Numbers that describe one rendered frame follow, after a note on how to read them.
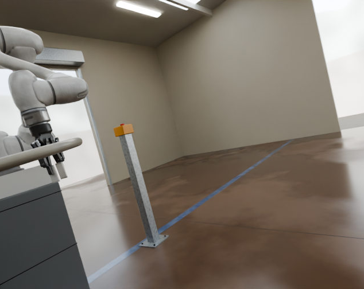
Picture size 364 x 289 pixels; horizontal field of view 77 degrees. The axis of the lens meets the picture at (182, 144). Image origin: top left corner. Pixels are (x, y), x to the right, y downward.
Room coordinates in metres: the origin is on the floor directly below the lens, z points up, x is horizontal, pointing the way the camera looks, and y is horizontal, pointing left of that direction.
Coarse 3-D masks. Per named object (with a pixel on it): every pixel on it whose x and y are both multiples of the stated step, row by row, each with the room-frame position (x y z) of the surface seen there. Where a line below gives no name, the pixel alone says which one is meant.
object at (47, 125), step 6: (36, 126) 0.88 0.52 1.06; (42, 126) 0.89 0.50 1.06; (48, 126) 0.91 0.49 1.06; (30, 132) 0.89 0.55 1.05; (36, 132) 0.88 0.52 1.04; (42, 132) 0.89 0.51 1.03; (48, 132) 0.93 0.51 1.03; (36, 138) 0.89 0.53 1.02; (42, 138) 0.90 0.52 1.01; (48, 138) 0.93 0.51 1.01; (42, 144) 0.89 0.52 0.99
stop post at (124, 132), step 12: (120, 132) 1.98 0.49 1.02; (132, 132) 2.04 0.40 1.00; (132, 144) 2.03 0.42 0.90; (132, 156) 2.00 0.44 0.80; (132, 168) 1.99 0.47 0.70; (132, 180) 2.02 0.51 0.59; (144, 192) 2.02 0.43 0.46; (144, 204) 1.99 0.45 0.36; (144, 216) 2.00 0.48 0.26; (144, 228) 2.03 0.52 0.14; (156, 228) 2.04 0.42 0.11; (156, 240) 2.01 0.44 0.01
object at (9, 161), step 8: (48, 144) 0.60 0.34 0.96; (56, 144) 0.62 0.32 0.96; (64, 144) 0.64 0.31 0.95; (72, 144) 0.67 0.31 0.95; (80, 144) 0.75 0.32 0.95; (24, 152) 0.55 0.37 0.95; (32, 152) 0.56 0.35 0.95; (40, 152) 0.57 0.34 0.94; (48, 152) 0.59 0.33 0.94; (56, 152) 0.61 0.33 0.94; (0, 160) 0.51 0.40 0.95; (8, 160) 0.52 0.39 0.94; (16, 160) 0.53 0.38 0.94; (24, 160) 0.54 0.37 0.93; (32, 160) 0.56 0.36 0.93; (0, 168) 0.51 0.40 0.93; (8, 168) 0.52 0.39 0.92
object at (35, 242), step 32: (32, 192) 1.28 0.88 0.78; (0, 224) 1.15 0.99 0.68; (32, 224) 1.25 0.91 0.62; (64, 224) 1.36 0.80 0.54; (0, 256) 1.13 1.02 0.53; (32, 256) 1.22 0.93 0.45; (64, 256) 1.33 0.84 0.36; (0, 288) 1.10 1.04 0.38; (32, 288) 1.19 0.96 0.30; (64, 288) 1.29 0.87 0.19
